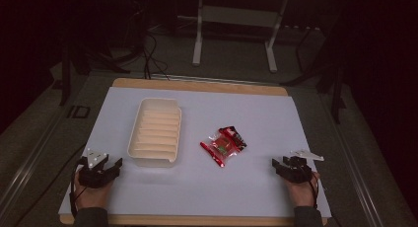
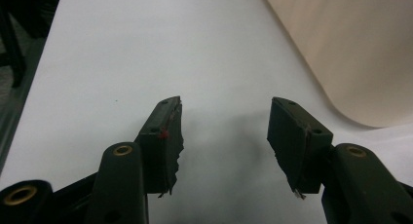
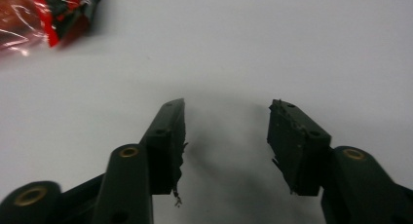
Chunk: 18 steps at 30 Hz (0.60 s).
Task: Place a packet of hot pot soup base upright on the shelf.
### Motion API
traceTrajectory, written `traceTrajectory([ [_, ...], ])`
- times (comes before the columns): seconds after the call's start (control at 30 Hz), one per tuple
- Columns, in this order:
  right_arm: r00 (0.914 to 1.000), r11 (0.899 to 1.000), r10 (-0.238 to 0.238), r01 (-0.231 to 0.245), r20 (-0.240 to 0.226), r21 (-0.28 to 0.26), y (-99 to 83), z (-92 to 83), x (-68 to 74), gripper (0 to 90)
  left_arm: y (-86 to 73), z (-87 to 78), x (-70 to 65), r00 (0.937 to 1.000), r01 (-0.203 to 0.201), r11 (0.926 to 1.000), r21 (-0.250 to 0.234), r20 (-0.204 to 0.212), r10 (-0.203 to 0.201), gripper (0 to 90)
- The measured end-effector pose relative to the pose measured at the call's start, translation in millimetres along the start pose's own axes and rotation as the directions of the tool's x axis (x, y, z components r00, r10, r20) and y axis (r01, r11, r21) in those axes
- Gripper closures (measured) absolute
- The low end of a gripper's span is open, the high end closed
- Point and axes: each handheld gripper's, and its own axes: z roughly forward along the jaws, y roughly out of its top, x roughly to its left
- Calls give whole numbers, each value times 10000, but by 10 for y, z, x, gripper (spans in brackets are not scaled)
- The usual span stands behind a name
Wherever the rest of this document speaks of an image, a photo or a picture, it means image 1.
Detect person's right hand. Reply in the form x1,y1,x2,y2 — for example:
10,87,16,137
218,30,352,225
283,170,321,208

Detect dark red snack packet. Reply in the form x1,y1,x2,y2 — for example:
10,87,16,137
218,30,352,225
218,125,248,152

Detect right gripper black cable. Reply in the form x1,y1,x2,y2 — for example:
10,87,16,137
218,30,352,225
309,171,320,210

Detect white table mat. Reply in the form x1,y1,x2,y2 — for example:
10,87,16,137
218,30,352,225
58,86,333,219

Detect person's left hand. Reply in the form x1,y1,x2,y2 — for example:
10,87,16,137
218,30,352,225
73,172,114,210

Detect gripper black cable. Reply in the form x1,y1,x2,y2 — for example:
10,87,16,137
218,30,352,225
69,157,87,219
309,171,320,210

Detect white metal stand frame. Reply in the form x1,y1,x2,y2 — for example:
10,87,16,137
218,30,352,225
191,0,291,74

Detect black metal stand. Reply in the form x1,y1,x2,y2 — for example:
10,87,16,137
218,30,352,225
329,63,347,125

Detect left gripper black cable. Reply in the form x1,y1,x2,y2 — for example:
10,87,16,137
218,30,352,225
69,157,87,219

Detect grey metal floor rail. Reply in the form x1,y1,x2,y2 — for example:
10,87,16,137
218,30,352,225
319,95,385,227
0,105,72,218

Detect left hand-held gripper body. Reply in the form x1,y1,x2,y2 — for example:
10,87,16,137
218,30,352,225
78,148,114,189

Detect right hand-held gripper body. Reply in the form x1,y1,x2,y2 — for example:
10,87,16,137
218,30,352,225
281,149,325,185

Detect white ridged plastic tray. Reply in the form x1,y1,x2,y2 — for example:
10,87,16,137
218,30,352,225
126,97,183,169

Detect black floor cables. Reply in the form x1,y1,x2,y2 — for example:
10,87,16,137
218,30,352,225
140,32,172,82

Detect clear red snack packet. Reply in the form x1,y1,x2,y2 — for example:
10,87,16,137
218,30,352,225
199,129,243,169

